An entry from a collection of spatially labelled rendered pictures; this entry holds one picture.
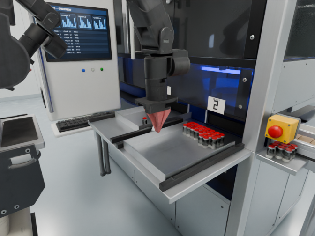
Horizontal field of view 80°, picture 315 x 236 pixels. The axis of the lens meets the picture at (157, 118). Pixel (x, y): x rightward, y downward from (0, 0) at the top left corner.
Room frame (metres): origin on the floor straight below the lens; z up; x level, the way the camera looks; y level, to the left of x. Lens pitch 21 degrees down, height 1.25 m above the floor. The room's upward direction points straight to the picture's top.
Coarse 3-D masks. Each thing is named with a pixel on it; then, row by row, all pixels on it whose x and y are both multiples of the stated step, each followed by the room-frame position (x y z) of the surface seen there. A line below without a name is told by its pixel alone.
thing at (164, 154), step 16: (176, 128) 0.80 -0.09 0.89; (128, 144) 0.61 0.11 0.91; (144, 144) 0.67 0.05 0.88; (160, 144) 0.67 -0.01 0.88; (176, 144) 0.67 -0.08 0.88; (192, 144) 0.67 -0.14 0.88; (224, 144) 0.67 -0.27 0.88; (144, 160) 0.52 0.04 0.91; (160, 160) 0.55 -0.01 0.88; (176, 160) 0.55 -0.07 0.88; (192, 160) 0.55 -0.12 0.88; (160, 176) 0.45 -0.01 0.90
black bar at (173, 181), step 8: (240, 144) 0.64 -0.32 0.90; (224, 152) 0.58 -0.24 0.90; (232, 152) 0.59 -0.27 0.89; (208, 160) 0.53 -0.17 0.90; (216, 160) 0.54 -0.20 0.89; (192, 168) 0.48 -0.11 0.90; (200, 168) 0.49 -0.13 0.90; (176, 176) 0.45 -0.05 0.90; (184, 176) 0.45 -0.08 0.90; (160, 184) 0.41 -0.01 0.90; (168, 184) 0.41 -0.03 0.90
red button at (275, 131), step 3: (273, 126) 0.55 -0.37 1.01; (276, 126) 0.54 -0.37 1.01; (279, 126) 0.54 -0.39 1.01; (270, 129) 0.55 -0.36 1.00; (273, 129) 0.54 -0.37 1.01; (276, 129) 0.53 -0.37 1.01; (279, 129) 0.53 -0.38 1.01; (270, 132) 0.54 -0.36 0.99; (273, 132) 0.54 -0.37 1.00; (276, 132) 0.53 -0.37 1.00; (279, 132) 0.53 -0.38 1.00; (282, 132) 0.53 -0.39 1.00; (270, 135) 0.54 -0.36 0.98; (273, 135) 0.54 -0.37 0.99; (276, 135) 0.53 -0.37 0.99; (279, 135) 0.53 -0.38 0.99
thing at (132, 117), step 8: (120, 112) 1.00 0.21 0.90; (128, 112) 1.03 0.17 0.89; (136, 112) 1.06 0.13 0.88; (144, 112) 1.06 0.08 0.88; (176, 112) 1.06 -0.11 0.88; (120, 120) 0.93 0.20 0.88; (128, 120) 0.85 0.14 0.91; (136, 120) 0.93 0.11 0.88; (168, 120) 0.88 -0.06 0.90; (136, 128) 0.79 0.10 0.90
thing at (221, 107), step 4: (208, 100) 0.79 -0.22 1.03; (212, 100) 0.78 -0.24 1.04; (216, 100) 0.76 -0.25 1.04; (220, 100) 0.74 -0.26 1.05; (224, 100) 0.73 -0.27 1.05; (208, 104) 0.79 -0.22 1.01; (212, 104) 0.77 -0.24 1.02; (220, 104) 0.74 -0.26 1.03; (224, 104) 0.73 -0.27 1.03; (208, 108) 0.79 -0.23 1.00; (212, 108) 0.77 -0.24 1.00; (216, 108) 0.76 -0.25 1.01; (220, 108) 0.74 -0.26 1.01; (224, 108) 0.73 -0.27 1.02; (220, 112) 0.74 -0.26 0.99
